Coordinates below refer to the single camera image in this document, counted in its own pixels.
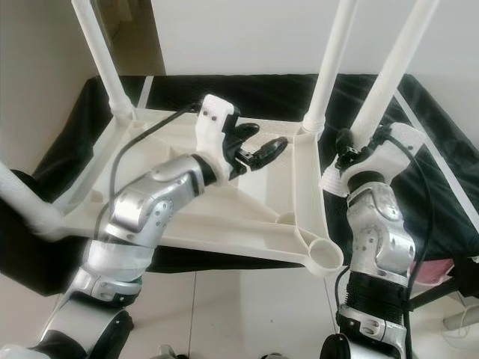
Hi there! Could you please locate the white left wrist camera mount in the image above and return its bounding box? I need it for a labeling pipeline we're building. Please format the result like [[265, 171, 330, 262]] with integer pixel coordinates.
[[195, 93, 241, 181]]

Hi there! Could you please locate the black metal table leg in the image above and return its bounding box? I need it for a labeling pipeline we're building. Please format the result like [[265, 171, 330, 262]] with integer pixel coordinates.
[[412, 277, 459, 310]]

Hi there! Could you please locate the white round floor base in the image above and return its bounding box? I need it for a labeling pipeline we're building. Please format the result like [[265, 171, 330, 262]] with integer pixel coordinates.
[[442, 305, 479, 346]]

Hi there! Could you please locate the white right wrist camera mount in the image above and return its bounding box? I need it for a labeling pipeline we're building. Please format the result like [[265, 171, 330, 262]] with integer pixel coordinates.
[[320, 122, 428, 197]]

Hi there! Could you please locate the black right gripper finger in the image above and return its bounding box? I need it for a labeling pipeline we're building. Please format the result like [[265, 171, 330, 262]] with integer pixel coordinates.
[[335, 128, 357, 162]]

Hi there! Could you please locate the pink cloth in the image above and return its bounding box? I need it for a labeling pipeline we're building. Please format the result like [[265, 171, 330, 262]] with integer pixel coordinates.
[[419, 258, 451, 286]]

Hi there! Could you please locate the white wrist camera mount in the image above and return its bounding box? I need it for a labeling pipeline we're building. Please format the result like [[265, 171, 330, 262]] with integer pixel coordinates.
[[195, 93, 241, 181], [320, 122, 428, 197]]

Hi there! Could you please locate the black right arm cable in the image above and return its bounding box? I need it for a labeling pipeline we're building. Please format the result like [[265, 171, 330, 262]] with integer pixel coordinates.
[[333, 133, 433, 352]]

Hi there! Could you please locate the white plastic table leg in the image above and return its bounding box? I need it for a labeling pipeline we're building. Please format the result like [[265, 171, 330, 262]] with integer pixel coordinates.
[[71, 0, 136, 122], [350, 0, 442, 148], [299, 0, 361, 135], [0, 165, 65, 237]]

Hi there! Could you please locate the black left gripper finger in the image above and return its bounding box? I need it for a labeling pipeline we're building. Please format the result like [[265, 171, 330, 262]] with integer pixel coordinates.
[[239, 136, 290, 171], [231, 121, 262, 147]]

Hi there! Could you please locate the white plastic table top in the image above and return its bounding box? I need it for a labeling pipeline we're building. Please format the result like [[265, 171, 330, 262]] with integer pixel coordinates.
[[45, 107, 346, 280]]

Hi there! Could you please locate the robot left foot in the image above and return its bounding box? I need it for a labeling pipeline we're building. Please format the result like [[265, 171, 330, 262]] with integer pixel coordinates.
[[156, 345, 181, 359]]

